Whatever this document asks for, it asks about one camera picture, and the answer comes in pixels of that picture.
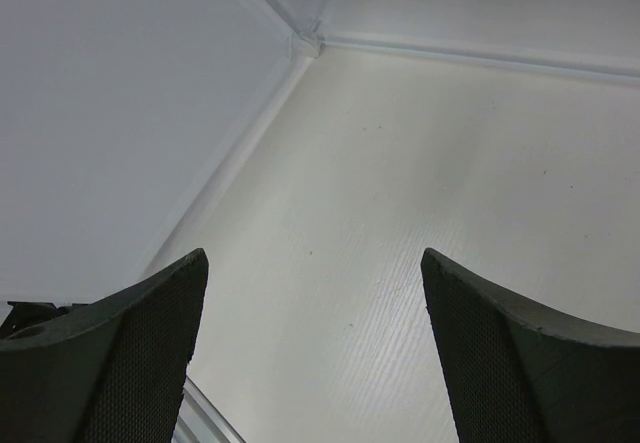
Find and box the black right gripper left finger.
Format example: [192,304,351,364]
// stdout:
[1,248,209,442]

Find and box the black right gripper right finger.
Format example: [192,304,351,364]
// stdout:
[421,248,639,442]

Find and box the white plastic shoe cabinet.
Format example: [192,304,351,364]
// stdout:
[0,0,640,304]

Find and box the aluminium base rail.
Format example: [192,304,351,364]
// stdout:
[171,377,245,443]

